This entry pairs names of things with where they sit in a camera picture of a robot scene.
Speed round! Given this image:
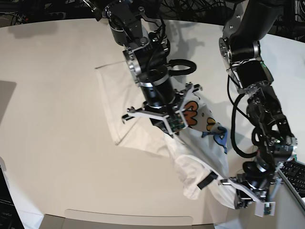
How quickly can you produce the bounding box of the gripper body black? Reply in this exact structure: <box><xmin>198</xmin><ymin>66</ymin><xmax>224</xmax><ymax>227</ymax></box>
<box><xmin>234</xmin><ymin>174</ymin><xmax>269</xmax><ymax>209</ymax></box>
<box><xmin>151</xmin><ymin>118</ymin><xmax>174</xmax><ymax>135</ymax></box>

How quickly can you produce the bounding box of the white graphic t-shirt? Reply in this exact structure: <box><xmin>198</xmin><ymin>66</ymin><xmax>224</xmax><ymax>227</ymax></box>
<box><xmin>96</xmin><ymin>62</ymin><xmax>236</xmax><ymax>208</ymax></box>

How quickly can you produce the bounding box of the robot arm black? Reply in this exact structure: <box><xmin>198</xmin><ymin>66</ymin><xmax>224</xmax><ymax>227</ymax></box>
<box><xmin>84</xmin><ymin>0</ymin><xmax>201</xmax><ymax>135</ymax></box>
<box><xmin>219</xmin><ymin>0</ymin><xmax>297</xmax><ymax>209</ymax></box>

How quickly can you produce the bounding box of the black computer keyboard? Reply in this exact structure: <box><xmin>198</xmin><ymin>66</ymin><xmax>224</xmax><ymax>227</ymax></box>
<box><xmin>277</xmin><ymin>160</ymin><xmax>305</xmax><ymax>198</ymax></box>

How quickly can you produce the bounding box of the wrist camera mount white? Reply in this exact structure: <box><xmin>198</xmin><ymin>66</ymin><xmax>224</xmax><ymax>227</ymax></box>
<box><xmin>122</xmin><ymin>83</ymin><xmax>202</xmax><ymax>136</ymax></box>
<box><xmin>220</xmin><ymin>164</ymin><xmax>284</xmax><ymax>217</ymax></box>

